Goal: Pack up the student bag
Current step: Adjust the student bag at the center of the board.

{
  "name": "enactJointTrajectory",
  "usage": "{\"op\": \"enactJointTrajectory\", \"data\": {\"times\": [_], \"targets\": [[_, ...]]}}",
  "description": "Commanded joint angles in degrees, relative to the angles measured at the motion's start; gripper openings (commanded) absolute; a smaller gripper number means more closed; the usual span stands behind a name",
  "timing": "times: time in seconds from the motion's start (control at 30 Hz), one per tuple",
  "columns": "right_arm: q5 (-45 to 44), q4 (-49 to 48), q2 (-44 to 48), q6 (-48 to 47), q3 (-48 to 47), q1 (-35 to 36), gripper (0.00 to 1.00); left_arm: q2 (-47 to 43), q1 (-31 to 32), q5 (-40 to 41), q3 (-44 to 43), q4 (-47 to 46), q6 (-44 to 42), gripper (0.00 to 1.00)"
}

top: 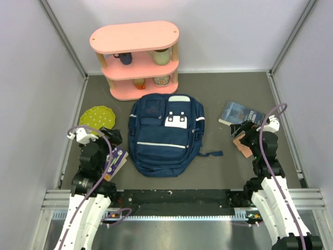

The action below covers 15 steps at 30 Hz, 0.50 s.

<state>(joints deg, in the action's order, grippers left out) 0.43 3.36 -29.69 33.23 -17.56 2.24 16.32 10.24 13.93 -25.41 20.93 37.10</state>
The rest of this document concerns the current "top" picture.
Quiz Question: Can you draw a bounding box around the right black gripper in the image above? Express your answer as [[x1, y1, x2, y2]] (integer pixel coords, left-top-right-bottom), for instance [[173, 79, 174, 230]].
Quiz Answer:
[[229, 119, 263, 159]]

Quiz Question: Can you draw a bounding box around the navy blue student backpack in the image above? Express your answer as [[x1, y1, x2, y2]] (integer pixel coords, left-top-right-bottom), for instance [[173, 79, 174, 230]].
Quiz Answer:
[[128, 94, 223, 178]]

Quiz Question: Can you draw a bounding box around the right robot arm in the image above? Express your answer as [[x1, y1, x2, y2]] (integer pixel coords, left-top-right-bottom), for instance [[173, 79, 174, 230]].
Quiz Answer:
[[239, 116, 323, 249]]

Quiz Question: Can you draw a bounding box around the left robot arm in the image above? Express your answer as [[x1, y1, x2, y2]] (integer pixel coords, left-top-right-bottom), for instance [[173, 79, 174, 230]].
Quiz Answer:
[[55, 125, 122, 249]]

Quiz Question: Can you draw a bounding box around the green polka dot plate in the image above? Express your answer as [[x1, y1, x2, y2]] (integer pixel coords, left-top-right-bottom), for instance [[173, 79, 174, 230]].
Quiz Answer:
[[79, 106, 116, 130]]

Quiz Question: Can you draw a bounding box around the blue Nineteen Eighty-Four book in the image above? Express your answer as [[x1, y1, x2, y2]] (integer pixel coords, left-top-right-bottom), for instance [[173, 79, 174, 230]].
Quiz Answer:
[[219, 101, 265, 136]]

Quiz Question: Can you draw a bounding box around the orange treehouse paperback book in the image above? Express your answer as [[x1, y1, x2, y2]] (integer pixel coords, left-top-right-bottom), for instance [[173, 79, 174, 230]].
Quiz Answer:
[[104, 173, 112, 182]]

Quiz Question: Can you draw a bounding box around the small orange cup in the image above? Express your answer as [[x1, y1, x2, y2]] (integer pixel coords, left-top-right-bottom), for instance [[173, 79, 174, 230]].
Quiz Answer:
[[133, 78, 146, 90]]

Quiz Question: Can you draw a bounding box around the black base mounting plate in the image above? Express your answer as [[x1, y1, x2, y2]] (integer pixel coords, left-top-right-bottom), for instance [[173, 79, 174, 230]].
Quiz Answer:
[[118, 189, 252, 207]]

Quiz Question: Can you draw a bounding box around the patterned ceramic bowl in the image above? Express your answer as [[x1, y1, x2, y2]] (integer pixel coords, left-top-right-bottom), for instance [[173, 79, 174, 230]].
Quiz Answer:
[[153, 75, 171, 87]]

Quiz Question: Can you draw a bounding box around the dark blue mug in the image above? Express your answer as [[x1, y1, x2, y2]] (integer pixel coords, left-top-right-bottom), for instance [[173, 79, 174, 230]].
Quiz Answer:
[[113, 53, 133, 65]]

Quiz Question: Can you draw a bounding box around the pink three-tier wooden shelf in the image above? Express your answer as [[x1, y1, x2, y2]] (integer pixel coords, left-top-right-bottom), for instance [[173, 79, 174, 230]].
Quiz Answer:
[[89, 21, 180, 101]]

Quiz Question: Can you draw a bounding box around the pale green mug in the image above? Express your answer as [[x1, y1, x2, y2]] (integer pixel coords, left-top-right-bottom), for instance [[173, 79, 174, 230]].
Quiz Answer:
[[147, 48, 171, 66]]

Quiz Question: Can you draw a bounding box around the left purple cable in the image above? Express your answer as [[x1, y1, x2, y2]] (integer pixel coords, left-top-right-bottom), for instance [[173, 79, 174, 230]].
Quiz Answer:
[[57, 124, 133, 250]]

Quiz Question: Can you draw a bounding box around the aluminium frame rail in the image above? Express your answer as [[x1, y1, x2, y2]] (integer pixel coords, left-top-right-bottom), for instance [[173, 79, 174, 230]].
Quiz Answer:
[[32, 188, 332, 249]]

